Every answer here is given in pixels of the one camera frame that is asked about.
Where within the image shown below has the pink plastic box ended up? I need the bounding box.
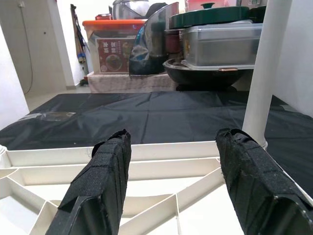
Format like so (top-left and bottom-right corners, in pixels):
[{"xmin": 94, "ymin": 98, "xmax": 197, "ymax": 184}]
[{"xmin": 185, "ymin": 0, "xmax": 237, "ymax": 12}]

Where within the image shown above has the dark red jar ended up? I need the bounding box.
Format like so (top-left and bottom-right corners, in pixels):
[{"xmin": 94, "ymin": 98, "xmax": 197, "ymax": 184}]
[{"xmin": 165, "ymin": 30, "xmax": 183, "ymax": 54}]

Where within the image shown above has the black head mop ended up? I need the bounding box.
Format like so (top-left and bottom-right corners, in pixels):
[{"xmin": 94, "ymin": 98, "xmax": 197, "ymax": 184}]
[{"xmin": 70, "ymin": 3, "xmax": 90, "ymax": 86}]

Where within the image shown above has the green round lid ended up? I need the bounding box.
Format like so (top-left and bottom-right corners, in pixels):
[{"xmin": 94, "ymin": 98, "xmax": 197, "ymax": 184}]
[{"xmin": 168, "ymin": 2, "xmax": 251, "ymax": 29}]

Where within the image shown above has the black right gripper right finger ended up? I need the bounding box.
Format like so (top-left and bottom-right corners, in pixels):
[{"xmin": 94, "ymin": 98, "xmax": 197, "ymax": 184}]
[{"xmin": 214, "ymin": 128, "xmax": 313, "ymax": 235}]

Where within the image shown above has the black round bowl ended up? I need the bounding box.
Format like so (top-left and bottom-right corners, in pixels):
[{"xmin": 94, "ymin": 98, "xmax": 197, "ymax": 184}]
[{"xmin": 162, "ymin": 58, "xmax": 254, "ymax": 91}]

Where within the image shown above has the silver metal pot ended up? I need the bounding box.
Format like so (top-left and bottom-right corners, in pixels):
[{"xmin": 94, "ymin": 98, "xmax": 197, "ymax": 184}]
[{"xmin": 112, "ymin": 0, "xmax": 151, "ymax": 20}]

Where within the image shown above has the orange lid storage box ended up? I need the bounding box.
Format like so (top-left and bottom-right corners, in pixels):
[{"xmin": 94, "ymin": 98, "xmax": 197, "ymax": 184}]
[{"xmin": 82, "ymin": 19, "xmax": 147, "ymax": 74}]

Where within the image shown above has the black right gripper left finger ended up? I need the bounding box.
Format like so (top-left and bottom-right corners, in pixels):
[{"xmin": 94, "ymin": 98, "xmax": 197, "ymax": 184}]
[{"xmin": 45, "ymin": 129, "xmax": 132, "ymax": 235}]

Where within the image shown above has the black tablecloth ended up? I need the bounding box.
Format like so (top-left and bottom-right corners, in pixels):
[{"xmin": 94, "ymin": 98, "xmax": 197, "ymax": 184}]
[{"xmin": 0, "ymin": 91, "xmax": 313, "ymax": 199}]

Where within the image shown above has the clear tape patch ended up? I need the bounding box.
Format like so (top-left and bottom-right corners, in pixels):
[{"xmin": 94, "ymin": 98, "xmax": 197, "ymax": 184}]
[{"xmin": 23, "ymin": 111, "xmax": 76, "ymax": 122}]

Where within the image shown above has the white plastic table leg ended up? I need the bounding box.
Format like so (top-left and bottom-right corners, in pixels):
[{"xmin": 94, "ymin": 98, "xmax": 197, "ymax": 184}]
[{"xmin": 242, "ymin": 0, "xmax": 293, "ymax": 149}]

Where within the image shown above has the white plastic children table top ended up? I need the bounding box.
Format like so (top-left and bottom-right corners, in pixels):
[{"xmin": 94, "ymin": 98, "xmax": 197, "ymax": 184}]
[{"xmin": 0, "ymin": 140, "xmax": 247, "ymax": 235}]

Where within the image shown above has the clear plastic storage box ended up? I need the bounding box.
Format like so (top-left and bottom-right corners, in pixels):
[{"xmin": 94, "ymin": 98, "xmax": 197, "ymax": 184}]
[{"xmin": 182, "ymin": 21, "xmax": 264, "ymax": 68}]

